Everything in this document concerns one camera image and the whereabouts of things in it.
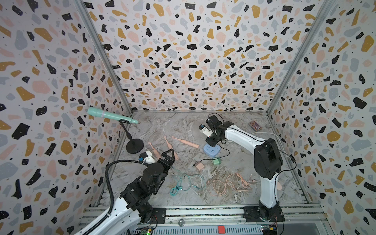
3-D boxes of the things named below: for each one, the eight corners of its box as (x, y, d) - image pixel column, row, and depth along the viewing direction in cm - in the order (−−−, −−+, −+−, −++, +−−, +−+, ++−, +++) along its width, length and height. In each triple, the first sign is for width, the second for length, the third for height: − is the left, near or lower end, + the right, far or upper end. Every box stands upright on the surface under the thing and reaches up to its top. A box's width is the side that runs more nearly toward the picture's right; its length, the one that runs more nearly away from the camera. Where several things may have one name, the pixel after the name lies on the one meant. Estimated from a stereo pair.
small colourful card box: (256, 132, 113) (257, 130, 111) (248, 124, 118) (249, 122, 116) (261, 129, 114) (262, 127, 112) (253, 122, 119) (254, 120, 117)
